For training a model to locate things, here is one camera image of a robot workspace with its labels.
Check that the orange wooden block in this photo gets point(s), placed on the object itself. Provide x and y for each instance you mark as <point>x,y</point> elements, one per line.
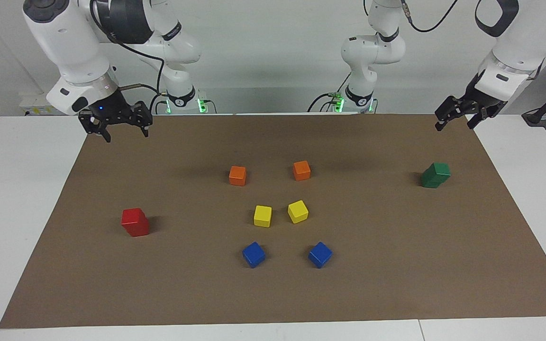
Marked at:
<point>301,170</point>
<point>237,175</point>

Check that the blue wooden block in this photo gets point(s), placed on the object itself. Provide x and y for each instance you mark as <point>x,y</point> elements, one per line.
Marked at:
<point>320,254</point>
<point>253,254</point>

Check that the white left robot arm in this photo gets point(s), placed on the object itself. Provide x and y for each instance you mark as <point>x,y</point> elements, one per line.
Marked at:
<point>519,42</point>

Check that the red wooden block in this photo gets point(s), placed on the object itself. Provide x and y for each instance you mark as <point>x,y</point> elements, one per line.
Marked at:
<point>139,231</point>
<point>132,216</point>

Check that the white power strip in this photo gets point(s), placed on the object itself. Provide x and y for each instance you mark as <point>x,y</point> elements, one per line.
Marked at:
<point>33,105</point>

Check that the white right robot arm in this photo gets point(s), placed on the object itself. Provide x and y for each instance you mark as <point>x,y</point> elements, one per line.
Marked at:
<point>74,47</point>

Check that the green wooden block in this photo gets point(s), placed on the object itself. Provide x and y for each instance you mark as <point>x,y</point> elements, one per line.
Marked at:
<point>429,182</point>
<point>441,169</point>

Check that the yellow wooden block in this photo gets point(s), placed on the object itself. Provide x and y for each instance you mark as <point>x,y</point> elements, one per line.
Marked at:
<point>262,215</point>
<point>297,211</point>

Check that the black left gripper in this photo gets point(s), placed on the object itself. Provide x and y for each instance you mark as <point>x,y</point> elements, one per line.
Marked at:
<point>479,102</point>

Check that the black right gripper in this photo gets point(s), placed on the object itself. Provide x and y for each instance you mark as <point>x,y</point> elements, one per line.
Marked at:
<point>116,113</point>

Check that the brown table mat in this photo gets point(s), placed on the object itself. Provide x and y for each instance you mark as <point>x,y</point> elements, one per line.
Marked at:
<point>273,293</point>

